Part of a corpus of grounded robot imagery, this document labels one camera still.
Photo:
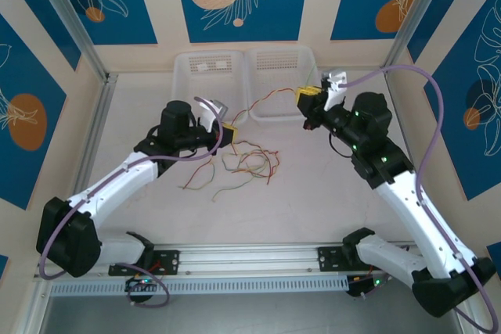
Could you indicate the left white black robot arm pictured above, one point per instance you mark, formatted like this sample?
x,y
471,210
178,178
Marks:
x,y
109,193

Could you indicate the white plastic basket with label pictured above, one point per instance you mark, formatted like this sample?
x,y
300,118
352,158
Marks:
x,y
188,76

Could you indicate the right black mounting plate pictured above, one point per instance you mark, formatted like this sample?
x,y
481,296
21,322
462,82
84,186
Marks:
x,y
330,257

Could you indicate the black mounting plate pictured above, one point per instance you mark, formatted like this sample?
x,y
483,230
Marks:
x,y
170,261
330,257

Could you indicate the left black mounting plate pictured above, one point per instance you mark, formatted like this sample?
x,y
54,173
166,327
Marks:
x,y
170,261

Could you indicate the right controller board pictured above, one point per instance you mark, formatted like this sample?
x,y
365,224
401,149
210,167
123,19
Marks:
x,y
366,284

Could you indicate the controller board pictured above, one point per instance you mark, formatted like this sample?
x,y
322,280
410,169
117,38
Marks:
x,y
366,284
139,284

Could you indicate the left controller board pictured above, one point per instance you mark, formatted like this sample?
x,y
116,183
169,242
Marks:
x,y
139,284

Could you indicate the right aluminium side rail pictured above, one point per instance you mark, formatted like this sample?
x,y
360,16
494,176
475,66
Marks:
x,y
391,83

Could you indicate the aluminium side rail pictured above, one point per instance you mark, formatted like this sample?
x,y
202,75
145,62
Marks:
x,y
391,83
99,115

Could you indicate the left aluminium side rail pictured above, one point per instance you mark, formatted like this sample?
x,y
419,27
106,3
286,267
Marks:
x,y
99,115

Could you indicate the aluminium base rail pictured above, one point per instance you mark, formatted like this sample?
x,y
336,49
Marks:
x,y
250,257

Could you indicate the right aluminium frame post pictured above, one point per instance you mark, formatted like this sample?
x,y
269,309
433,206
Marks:
x,y
415,17

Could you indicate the aluminium frame post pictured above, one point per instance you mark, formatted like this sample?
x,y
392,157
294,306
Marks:
x,y
70,17
415,17

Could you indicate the left aluminium frame post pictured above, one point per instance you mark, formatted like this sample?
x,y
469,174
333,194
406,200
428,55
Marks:
x,y
70,17

